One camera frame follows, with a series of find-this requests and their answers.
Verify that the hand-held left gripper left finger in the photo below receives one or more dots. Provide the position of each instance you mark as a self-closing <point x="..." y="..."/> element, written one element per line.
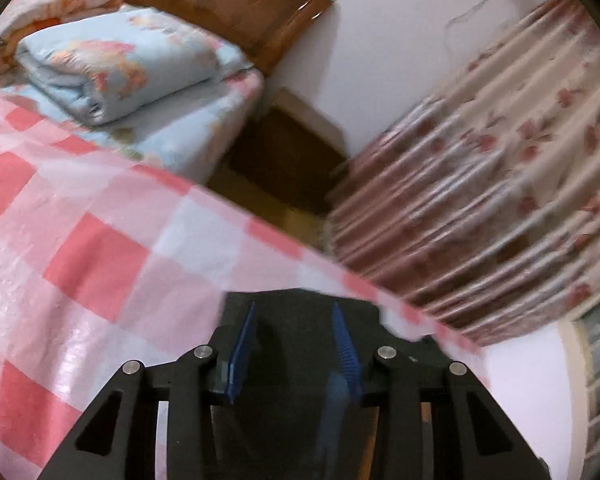
<point x="242" y="355"/>

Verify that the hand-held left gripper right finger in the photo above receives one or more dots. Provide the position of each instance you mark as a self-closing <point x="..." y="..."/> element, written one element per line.
<point x="348" y="355"/>

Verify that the black garment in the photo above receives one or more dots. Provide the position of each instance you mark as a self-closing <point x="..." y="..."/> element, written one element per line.
<point x="295" y="350"/>

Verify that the pink checked bed sheet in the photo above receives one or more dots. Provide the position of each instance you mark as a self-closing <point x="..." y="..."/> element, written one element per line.
<point x="80" y="240"/>

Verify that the wooden nightstand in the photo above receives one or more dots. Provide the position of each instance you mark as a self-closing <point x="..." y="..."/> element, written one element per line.
<point x="285" y="160"/>

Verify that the floral striped curtain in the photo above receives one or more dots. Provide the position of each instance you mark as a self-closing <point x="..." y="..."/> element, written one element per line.
<point x="480" y="185"/>

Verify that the folded blue floral quilt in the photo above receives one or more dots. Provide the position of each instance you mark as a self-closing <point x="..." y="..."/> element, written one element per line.
<point x="125" y="65"/>

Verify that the wooden headboard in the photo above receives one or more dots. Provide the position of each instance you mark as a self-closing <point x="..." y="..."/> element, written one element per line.
<point x="220" y="0"/>

